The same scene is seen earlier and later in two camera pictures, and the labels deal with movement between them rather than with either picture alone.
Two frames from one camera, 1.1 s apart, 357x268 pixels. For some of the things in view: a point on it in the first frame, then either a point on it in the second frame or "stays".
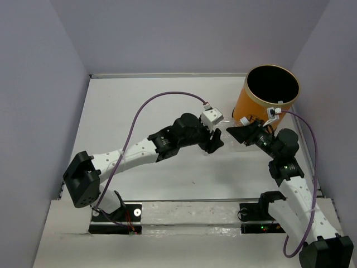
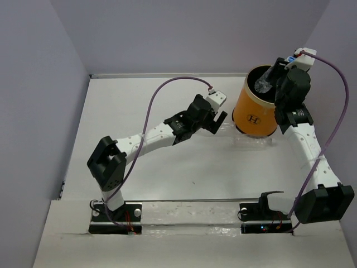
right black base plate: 256,219 stays
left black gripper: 215,143 -> 210,125
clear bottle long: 226,123 -> 261,85
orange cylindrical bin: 267,86 stays
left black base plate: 127,220 stays
